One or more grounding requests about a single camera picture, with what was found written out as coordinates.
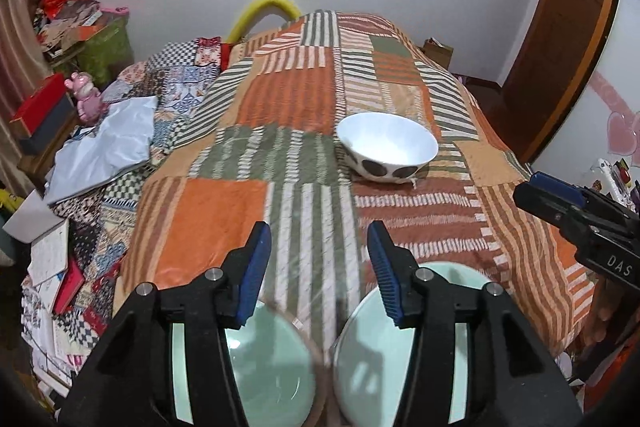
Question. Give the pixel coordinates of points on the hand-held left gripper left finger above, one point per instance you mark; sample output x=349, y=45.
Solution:
x=255, y=267

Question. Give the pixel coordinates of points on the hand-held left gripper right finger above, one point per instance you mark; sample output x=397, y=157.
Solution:
x=385, y=272

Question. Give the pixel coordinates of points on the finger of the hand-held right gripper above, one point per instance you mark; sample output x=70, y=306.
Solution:
x=555, y=184
x=540, y=204

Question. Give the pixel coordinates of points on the pale green plate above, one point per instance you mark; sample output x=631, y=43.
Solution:
x=370, y=357

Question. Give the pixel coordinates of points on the mint green plate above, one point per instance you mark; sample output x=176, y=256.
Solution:
x=260, y=367

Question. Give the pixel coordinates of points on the white bowl with black dots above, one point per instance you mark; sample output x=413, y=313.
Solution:
x=385, y=139

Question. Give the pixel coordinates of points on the person's right hand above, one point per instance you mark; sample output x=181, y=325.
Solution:
x=602, y=312

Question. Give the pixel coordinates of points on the brown wooden door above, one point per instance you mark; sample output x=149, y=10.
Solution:
x=560, y=57

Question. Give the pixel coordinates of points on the orange striped patchwork blanket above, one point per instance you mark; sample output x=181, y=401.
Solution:
x=300, y=117

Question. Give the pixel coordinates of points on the brown cardboard box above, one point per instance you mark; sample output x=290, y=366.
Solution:
x=437, y=52

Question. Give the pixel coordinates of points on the red book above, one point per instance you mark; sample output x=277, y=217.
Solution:
x=70, y=284

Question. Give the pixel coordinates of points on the grey plastic bag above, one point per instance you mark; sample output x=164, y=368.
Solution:
x=105, y=147

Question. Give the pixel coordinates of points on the open white notebook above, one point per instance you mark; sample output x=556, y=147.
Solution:
x=50, y=252

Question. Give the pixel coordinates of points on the blue checked patchwork quilt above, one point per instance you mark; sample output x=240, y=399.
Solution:
x=175, y=72

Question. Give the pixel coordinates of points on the pink toy figure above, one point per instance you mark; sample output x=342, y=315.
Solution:
x=87, y=102

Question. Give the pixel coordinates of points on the yellow padded tube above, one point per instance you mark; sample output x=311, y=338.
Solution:
x=262, y=4

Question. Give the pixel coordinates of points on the green box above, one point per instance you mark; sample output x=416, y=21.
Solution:
x=107, y=49

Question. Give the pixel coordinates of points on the red and grey box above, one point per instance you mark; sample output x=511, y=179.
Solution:
x=40, y=112

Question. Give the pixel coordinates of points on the brown striped curtain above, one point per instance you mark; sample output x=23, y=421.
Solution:
x=20, y=57

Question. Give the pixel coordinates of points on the pink heart wall sticker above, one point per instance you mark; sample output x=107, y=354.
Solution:
x=622, y=137

